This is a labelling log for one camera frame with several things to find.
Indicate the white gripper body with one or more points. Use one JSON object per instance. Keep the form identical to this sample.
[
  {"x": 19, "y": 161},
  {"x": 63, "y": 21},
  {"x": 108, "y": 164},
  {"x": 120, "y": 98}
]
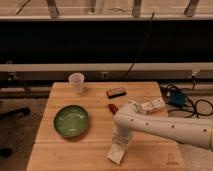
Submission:
[{"x": 121, "y": 140}]

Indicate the white sponge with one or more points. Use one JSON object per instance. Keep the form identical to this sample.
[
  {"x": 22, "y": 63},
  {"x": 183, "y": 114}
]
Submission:
[{"x": 116, "y": 153}]

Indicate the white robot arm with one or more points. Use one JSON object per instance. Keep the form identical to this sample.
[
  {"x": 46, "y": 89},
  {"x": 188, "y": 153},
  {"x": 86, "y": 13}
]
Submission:
[{"x": 196, "y": 132}]

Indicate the green ceramic bowl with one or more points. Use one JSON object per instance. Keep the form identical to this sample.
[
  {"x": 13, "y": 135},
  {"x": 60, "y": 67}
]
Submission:
[{"x": 71, "y": 121}]

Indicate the dark red chili pepper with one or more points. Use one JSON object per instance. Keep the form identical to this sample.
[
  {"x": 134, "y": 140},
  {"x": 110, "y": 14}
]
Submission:
[{"x": 113, "y": 108}]

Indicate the brown rectangular block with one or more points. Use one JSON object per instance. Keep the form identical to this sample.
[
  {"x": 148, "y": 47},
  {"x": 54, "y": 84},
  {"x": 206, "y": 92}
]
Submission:
[{"x": 115, "y": 92}]

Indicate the blue power adapter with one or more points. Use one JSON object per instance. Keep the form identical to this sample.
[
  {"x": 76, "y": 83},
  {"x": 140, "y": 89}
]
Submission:
[{"x": 177, "y": 98}]

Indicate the clear plastic cup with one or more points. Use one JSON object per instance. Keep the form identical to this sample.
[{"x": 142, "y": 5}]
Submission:
[{"x": 77, "y": 81}]

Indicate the black office chair base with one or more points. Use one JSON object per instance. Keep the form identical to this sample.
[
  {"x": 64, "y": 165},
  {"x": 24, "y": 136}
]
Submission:
[{"x": 5, "y": 152}]

